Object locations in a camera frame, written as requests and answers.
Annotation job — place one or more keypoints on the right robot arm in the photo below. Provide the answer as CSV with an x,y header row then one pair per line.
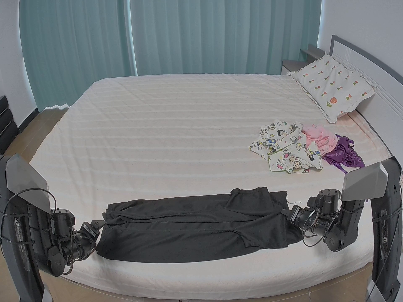
x,y
387,219

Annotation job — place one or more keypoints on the pink garment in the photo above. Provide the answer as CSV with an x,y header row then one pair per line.
x,y
321,140

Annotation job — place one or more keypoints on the bed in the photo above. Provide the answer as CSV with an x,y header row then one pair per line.
x,y
176,131

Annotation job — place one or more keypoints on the white printed pillow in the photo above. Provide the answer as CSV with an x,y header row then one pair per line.
x,y
333,83

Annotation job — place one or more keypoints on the black chest of drawers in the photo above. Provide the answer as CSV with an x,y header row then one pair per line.
x,y
8,124

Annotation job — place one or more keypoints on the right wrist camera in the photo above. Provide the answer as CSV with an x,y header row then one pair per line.
x,y
313,204

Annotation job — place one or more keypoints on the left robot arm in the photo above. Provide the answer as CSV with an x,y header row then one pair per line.
x,y
28,231

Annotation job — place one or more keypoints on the black trousers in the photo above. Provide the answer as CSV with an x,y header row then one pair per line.
x,y
189,228

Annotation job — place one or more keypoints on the purple garment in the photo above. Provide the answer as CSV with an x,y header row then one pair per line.
x,y
344,156

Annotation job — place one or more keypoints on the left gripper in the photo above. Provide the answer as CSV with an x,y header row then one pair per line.
x,y
89,230

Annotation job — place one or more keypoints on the blue-green curtain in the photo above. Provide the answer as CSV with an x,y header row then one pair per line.
x,y
75,36
220,24

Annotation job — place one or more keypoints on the white printed pyjama top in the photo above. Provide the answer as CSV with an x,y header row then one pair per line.
x,y
283,149

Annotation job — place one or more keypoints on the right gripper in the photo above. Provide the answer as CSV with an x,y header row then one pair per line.
x,y
296,217

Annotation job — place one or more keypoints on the grey bedside table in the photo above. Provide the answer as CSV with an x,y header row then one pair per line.
x,y
296,66

